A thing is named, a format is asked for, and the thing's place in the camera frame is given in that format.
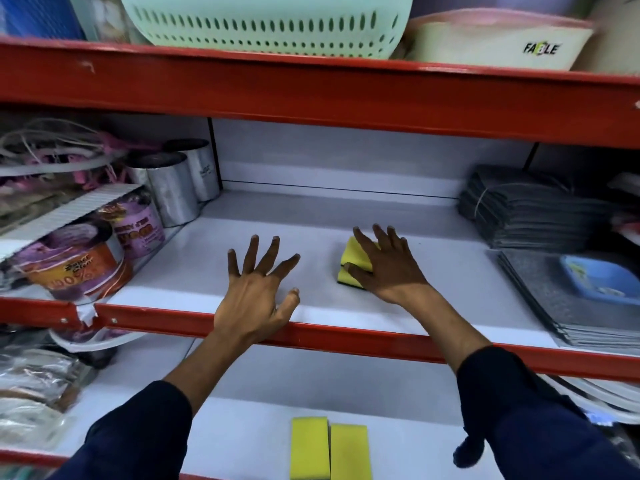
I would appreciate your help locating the person's left hand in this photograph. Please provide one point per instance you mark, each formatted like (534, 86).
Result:
(250, 304)

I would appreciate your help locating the yellow scrub sponge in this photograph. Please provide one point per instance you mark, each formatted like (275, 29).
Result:
(352, 257)
(309, 452)
(350, 454)

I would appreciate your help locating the person's right forearm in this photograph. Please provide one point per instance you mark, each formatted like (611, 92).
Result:
(520, 414)

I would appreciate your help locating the silver foil tape roll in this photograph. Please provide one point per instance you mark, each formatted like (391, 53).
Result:
(202, 167)
(170, 189)

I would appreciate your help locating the stack of white plates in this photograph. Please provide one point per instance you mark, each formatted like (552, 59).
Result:
(600, 394)

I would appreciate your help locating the bundle of pink and white hangers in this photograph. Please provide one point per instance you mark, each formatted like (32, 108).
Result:
(55, 154)

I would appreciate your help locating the person's left forearm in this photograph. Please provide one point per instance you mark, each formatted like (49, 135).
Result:
(150, 424)

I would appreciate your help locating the white corrugated cardboard strip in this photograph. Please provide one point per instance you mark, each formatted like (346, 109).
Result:
(65, 214)

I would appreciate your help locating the cream container with pink rim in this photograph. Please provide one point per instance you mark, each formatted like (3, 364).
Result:
(490, 42)

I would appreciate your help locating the pile of clear plastic packets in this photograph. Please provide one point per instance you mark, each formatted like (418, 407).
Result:
(35, 384)

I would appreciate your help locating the person's left middle finger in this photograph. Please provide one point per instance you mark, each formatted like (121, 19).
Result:
(269, 255)

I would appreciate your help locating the red metal shelf beam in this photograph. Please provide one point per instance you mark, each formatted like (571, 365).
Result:
(350, 339)
(35, 312)
(320, 94)

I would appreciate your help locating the blue plastic tray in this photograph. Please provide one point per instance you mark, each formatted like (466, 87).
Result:
(600, 279)

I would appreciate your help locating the person's right thumb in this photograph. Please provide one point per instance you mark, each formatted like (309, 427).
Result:
(357, 274)

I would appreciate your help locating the purple and orange label tape roll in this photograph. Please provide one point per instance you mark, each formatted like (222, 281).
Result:
(75, 267)

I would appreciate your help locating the person's left little finger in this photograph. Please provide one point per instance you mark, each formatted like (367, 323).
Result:
(233, 263)

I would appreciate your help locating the mint green perforated plastic basket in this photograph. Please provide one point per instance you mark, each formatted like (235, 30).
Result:
(270, 19)

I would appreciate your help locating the stack of grey cloths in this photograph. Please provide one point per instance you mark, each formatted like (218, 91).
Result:
(535, 209)

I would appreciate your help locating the person's left thumb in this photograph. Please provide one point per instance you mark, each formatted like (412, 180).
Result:
(289, 303)

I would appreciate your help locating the person's right hand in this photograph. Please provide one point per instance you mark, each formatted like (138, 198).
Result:
(395, 277)

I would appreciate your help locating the blue plastic crate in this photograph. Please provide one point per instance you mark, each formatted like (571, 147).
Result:
(40, 14)

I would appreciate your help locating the person's right middle finger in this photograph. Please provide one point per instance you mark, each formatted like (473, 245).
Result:
(382, 237)

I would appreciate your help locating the person's right little finger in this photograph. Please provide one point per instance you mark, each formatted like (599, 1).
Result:
(405, 244)

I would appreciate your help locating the stack of grey mats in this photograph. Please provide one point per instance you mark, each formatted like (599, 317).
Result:
(540, 289)

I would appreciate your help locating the clear wrapped packet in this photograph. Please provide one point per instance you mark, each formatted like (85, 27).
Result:
(105, 17)

